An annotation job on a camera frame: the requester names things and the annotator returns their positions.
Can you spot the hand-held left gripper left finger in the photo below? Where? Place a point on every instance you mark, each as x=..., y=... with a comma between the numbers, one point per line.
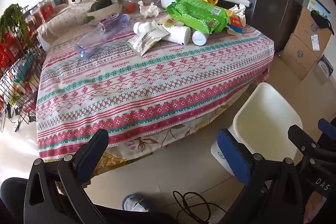
x=89, y=158

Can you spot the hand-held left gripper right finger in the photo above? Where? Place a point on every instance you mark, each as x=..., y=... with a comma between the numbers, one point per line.
x=233, y=158

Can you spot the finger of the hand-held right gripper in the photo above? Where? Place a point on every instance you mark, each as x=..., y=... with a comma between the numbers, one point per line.
x=328, y=128
x=302, y=138

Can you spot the white plastic bin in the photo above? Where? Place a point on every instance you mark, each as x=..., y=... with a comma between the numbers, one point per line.
x=262, y=113

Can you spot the floral under cloth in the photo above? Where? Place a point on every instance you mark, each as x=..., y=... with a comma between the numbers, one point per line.
x=147, y=140

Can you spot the blue white carton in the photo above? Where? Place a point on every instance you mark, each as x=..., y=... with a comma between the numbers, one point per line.
x=325, y=66

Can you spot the grey slipper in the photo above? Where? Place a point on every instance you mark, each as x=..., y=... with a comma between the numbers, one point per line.
x=136, y=203

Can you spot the large cardboard box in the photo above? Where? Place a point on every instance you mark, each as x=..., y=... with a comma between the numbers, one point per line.
x=299, y=56

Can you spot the patterned red green tablecloth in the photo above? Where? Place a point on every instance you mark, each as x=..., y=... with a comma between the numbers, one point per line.
x=131, y=82

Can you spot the person's dark pants leg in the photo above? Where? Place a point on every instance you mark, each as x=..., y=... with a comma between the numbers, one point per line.
x=11, y=200

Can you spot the black bag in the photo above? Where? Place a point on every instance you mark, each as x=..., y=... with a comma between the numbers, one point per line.
x=321, y=20

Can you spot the clear plastic bottle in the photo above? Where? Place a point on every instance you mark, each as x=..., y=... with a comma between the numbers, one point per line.
x=94, y=40

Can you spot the blue yellow printed box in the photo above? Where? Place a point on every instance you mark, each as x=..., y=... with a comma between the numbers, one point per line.
x=319, y=5

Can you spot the small white bottle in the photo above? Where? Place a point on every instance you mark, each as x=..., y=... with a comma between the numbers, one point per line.
x=200, y=38
x=139, y=27

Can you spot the white green wrapper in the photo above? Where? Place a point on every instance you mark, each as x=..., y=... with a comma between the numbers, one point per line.
x=144, y=43

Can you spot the red snack packets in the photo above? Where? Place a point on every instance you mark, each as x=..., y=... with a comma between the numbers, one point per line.
x=8, y=53

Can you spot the white paper cup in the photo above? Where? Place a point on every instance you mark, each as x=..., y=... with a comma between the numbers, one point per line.
x=179, y=34

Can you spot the white dotted cloth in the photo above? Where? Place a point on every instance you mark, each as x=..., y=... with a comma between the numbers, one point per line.
x=65, y=19

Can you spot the cream ceramic bowl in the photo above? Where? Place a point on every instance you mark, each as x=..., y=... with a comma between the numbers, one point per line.
x=107, y=12

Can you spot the green snack packet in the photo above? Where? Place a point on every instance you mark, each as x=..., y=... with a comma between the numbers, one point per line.
x=194, y=12

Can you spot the dark green avocado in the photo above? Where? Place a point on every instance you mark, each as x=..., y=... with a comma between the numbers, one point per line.
x=101, y=4

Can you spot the small red orange fruit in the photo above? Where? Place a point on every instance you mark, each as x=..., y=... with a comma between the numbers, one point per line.
x=130, y=7

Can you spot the green hanging plant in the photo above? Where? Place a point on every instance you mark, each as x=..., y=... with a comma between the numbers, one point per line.
x=13, y=19

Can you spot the crumpled white tissue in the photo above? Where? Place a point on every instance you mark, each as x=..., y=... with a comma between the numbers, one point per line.
x=149, y=9

